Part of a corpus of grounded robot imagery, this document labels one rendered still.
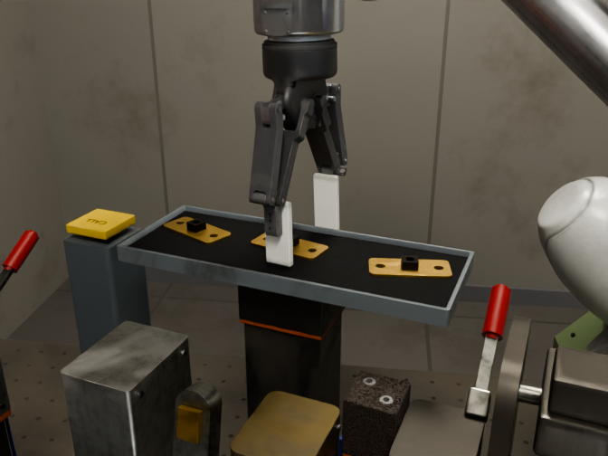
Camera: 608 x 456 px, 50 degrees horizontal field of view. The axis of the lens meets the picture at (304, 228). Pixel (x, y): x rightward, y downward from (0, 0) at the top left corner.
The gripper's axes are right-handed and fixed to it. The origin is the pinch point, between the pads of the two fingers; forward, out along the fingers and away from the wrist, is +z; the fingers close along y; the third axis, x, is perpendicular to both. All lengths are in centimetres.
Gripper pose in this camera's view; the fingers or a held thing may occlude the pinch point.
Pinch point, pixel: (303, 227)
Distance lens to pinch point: 72.2
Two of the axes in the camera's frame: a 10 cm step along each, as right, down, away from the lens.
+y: -5.0, 3.2, -8.1
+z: 0.2, 9.3, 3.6
